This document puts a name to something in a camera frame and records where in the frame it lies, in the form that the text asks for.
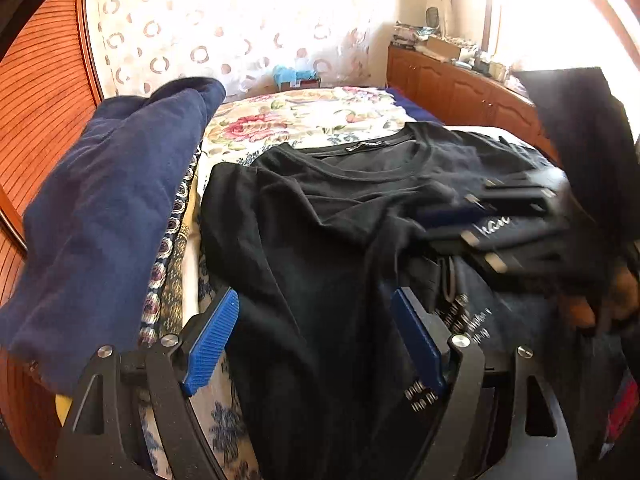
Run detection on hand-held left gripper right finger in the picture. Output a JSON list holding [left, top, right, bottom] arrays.
[[391, 287, 563, 480]]

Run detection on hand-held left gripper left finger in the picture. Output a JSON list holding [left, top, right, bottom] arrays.
[[55, 287, 240, 480]]

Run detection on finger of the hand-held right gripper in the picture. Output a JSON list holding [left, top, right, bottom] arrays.
[[415, 170, 568, 228], [425, 220, 561, 281]]

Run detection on black t-shirt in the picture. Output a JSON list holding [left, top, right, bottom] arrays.
[[199, 122, 568, 480]]

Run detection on person's right hand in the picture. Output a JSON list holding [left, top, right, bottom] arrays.
[[557, 260, 640, 333]]

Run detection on blue floral bed sheet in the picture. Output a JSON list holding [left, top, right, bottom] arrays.
[[137, 125, 543, 480]]

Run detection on dark grey printed cloth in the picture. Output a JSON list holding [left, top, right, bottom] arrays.
[[440, 255, 626, 461]]

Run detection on navy bed sheet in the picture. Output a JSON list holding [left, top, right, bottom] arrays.
[[384, 87, 447, 127]]

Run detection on wooden sideboard cabinet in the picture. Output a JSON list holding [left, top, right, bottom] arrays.
[[386, 42, 562, 162]]

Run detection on yellow plush toy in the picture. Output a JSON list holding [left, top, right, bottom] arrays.
[[54, 393, 77, 428]]

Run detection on navy blue blanket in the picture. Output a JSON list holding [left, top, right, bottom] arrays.
[[0, 76, 228, 396]]

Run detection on cardboard box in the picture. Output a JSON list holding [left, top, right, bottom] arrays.
[[424, 35, 465, 60]]

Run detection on stack of papers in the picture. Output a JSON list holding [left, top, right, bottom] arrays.
[[391, 21, 427, 50]]

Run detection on pink floral blanket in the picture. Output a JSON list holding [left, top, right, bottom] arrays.
[[202, 86, 417, 166]]

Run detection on teal box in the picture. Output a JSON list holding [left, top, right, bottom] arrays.
[[271, 64, 322, 93]]

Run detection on circle patterned sheer curtain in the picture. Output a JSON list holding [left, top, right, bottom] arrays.
[[84, 0, 397, 107]]

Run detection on slatted wooden wardrobe door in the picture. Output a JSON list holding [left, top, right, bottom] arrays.
[[0, 0, 107, 467]]

